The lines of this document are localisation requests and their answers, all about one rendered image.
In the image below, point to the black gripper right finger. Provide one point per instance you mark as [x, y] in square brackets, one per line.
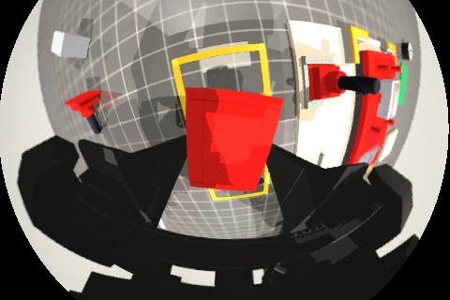
[303, 187]

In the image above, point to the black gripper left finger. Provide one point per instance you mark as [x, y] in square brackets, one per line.
[147, 175]

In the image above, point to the yellow rectangular outline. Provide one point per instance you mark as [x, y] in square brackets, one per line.
[219, 52]

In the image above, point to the cream flat rectangular plate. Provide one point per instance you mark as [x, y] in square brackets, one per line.
[387, 143]

